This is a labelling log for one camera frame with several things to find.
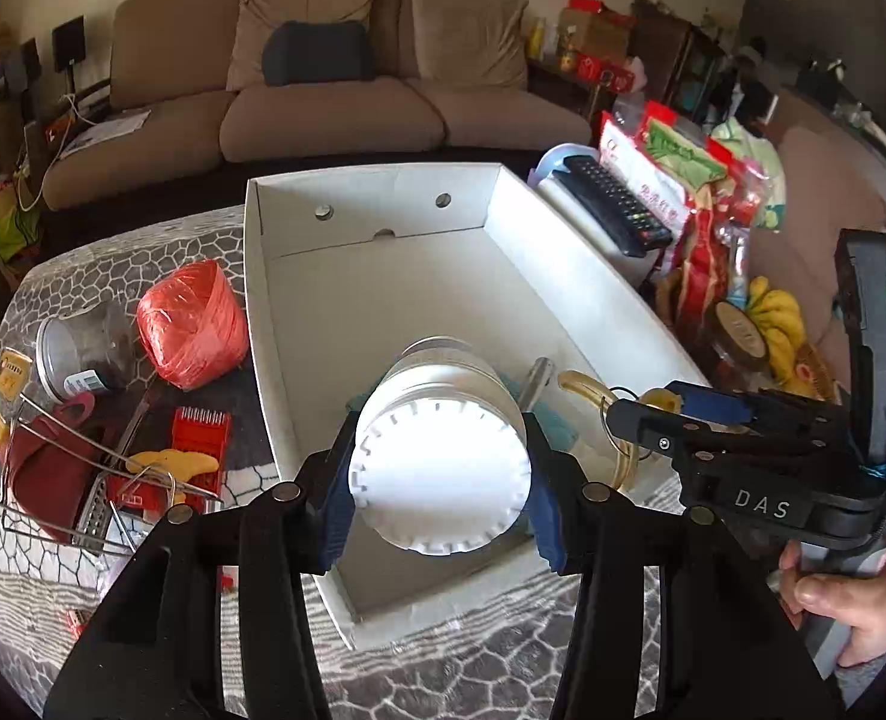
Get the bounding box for wicker basket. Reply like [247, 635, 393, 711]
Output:
[773, 343, 843, 404]

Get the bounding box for metal grater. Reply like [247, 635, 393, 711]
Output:
[75, 382, 166, 552]

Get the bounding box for grey patterned blanket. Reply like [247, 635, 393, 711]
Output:
[0, 202, 849, 720]

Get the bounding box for bunch of bananas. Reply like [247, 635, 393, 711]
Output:
[741, 275, 809, 389]

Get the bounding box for white-lidded jar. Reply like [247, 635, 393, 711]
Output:
[349, 336, 534, 558]

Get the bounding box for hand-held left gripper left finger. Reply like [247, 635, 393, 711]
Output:
[44, 409, 359, 720]

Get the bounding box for white cardboard box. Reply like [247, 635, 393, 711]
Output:
[244, 163, 714, 651]

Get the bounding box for red white snack bag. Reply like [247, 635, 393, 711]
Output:
[597, 115, 696, 272]

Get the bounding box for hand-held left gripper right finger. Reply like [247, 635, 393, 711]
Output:
[521, 412, 846, 720]

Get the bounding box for gold-lidded glass jar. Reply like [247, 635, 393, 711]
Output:
[0, 347, 37, 460]

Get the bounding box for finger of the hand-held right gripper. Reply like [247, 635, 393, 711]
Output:
[608, 397, 886, 542]
[662, 381, 850, 452]

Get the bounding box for yellowish clear tube coil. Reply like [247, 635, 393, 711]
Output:
[558, 370, 685, 497]

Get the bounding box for light blue plastic container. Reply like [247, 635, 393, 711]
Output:
[525, 143, 603, 190]

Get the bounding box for clear plastic jar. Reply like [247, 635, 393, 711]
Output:
[35, 301, 141, 403]

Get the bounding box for tan sofa cushion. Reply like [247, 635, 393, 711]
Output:
[401, 0, 531, 92]
[226, 0, 388, 92]

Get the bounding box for brown round-lidded jar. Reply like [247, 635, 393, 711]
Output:
[704, 299, 771, 374]

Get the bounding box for metal wire rack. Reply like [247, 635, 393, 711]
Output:
[0, 388, 226, 565]

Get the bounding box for teal plastic item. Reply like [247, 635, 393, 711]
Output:
[509, 375, 580, 452]

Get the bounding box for white papers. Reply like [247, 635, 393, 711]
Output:
[59, 108, 152, 160]

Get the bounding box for red twine ball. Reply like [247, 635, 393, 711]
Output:
[136, 259, 251, 392]

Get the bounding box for silver metal tool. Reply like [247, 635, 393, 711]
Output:
[518, 356, 558, 407]

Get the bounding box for brown sofa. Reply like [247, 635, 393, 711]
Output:
[41, 0, 594, 212]

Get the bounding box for red gift boxes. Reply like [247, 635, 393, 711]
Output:
[557, 0, 640, 89]

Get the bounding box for red plastic packet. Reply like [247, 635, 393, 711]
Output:
[167, 405, 235, 500]

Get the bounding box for black remote control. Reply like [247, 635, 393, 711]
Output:
[551, 155, 675, 257]

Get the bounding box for person's right hand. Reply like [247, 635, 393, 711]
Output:
[776, 538, 886, 681]

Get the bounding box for yellow-handled corkscrew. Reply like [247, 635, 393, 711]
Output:
[116, 448, 223, 511]

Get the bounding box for dark lumbar pillow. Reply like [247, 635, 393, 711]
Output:
[261, 21, 377, 86]

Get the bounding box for brown armchair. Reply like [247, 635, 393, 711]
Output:
[746, 86, 886, 391]

